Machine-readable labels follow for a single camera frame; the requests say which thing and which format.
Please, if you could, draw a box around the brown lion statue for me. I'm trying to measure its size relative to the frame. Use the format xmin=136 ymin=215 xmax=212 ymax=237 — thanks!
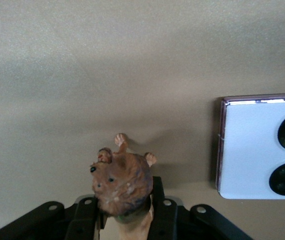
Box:
xmin=89 ymin=133 xmax=158 ymax=240

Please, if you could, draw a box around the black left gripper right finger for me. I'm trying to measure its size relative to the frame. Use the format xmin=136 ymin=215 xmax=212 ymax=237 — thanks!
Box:
xmin=148 ymin=176 xmax=179 ymax=240

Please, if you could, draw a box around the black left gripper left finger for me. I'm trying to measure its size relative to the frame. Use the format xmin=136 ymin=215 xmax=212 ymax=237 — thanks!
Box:
xmin=67 ymin=196 xmax=106 ymax=240

